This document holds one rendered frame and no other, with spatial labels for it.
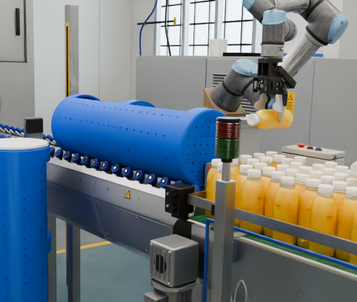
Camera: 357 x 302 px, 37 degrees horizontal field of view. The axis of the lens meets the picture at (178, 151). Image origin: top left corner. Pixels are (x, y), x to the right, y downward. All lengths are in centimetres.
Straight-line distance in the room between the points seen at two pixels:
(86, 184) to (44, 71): 495
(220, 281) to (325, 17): 121
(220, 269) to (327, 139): 239
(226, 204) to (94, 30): 626
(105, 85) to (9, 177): 537
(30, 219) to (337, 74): 225
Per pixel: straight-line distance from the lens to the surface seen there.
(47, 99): 723
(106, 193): 221
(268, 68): 182
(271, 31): 182
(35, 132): 296
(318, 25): 226
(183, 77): 456
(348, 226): 145
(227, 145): 134
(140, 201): 204
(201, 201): 168
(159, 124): 193
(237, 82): 241
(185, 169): 185
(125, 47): 772
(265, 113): 181
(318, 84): 360
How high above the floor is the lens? 139
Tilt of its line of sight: 9 degrees down
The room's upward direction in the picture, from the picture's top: 2 degrees clockwise
